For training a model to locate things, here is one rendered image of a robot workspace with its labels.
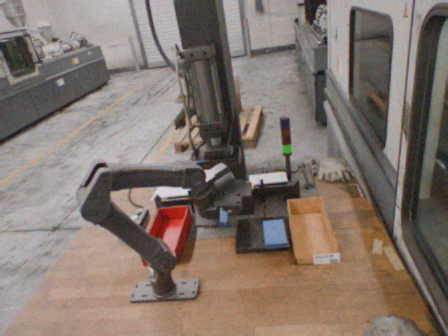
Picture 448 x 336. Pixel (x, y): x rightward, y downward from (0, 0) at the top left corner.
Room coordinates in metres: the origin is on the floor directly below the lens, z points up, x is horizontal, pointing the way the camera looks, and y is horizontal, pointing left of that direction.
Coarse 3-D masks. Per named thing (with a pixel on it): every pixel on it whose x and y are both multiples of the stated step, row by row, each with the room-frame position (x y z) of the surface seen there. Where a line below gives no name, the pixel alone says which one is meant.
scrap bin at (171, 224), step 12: (156, 216) 1.05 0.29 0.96; (168, 216) 1.09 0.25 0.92; (180, 216) 1.09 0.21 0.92; (156, 228) 1.02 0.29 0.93; (168, 228) 1.04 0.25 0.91; (180, 228) 1.03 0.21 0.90; (168, 240) 0.96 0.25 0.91; (180, 240) 0.90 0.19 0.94; (180, 252) 0.87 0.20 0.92; (144, 264) 0.86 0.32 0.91
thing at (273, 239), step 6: (264, 222) 0.95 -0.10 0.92; (270, 222) 0.94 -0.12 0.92; (276, 222) 0.94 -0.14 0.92; (282, 222) 0.93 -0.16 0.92; (264, 228) 0.92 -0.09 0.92; (270, 228) 0.91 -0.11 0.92; (282, 228) 0.90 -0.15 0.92; (264, 234) 0.88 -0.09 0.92; (270, 234) 0.88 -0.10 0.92; (276, 234) 0.87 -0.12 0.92; (282, 234) 0.87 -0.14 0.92; (270, 240) 0.85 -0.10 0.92; (276, 240) 0.84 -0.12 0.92; (282, 240) 0.84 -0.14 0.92; (270, 246) 0.81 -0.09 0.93; (276, 246) 0.81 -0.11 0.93; (282, 246) 0.81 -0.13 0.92
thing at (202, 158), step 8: (216, 136) 1.08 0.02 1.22; (208, 144) 1.11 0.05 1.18; (216, 144) 1.09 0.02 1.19; (224, 144) 1.08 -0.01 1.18; (192, 152) 1.16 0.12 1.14; (200, 152) 1.14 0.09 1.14; (208, 152) 1.05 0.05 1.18; (216, 152) 1.04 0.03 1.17; (224, 152) 1.04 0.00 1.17; (232, 152) 1.09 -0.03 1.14; (240, 152) 1.12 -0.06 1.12; (192, 160) 1.08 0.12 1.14; (200, 160) 1.07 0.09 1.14; (208, 160) 1.06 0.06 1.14; (216, 160) 1.05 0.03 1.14; (224, 160) 1.05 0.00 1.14; (232, 160) 1.05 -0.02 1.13; (240, 160) 1.08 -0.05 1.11; (208, 168) 1.06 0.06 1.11
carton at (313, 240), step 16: (288, 208) 0.95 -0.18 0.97; (304, 208) 0.98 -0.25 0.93; (320, 208) 0.97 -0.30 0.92; (304, 224) 0.92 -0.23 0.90; (320, 224) 0.91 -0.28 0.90; (304, 240) 0.84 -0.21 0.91; (320, 240) 0.83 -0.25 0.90; (304, 256) 0.75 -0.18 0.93; (320, 256) 0.74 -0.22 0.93; (336, 256) 0.73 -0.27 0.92
